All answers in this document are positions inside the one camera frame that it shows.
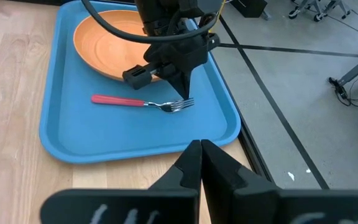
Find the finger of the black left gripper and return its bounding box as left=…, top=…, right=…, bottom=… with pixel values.
left=158, top=73, right=185, bottom=97
left=178, top=67, right=195, bottom=100

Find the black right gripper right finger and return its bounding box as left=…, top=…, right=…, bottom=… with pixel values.
left=201, top=139, right=358, bottom=224

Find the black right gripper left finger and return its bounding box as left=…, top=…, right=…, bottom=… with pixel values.
left=40, top=139, right=202, bottom=224

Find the red-handled metal fork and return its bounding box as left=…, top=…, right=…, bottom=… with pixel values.
left=91, top=94, right=195, bottom=113

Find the orange plate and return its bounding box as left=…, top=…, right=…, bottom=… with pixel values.
left=72, top=9, right=167, bottom=82

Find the blue plastic tray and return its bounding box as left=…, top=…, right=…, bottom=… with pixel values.
left=39, top=0, right=242, bottom=165

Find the black floor box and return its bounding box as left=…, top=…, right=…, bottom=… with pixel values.
left=231, top=0, right=269, bottom=19

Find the grey wheeled stand base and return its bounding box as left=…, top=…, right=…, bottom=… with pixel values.
left=287, top=0, right=352, bottom=23

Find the grey metal stand leg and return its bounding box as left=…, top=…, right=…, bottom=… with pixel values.
left=327, top=48, right=358, bottom=94

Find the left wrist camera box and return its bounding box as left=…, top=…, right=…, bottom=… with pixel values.
left=196, top=0, right=226, bottom=15

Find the black aluminium table frame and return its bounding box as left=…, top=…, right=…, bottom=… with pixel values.
left=211, top=51, right=275, bottom=187

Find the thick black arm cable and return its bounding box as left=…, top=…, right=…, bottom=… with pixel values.
left=80, top=0, right=219, bottom=44

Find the black floor cable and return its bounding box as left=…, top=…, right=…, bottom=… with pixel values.
left=328, top=76, right=358, bottom=119

